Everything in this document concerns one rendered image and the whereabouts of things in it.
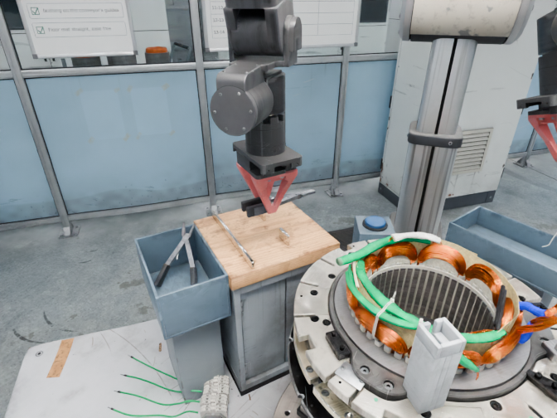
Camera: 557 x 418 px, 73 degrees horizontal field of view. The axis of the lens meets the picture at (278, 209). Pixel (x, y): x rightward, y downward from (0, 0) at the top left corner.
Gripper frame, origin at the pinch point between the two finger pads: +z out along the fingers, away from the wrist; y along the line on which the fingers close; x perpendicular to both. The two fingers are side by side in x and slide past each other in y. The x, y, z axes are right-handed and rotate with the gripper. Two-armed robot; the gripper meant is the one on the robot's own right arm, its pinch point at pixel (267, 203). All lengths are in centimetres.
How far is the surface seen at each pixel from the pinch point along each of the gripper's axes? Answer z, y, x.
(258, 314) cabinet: 18.5, 3.7, -4.2
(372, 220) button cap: 10.7, -0.6, 23.5
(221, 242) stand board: 8.2, -5.0, -6.4
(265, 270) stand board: 8.8, 4.7, -3.0
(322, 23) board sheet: -9, -175, 131
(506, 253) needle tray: 9.5, 19.8, 34.4
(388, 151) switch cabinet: 80, -152, 182
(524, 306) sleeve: 0.6, 32.6, 14.1
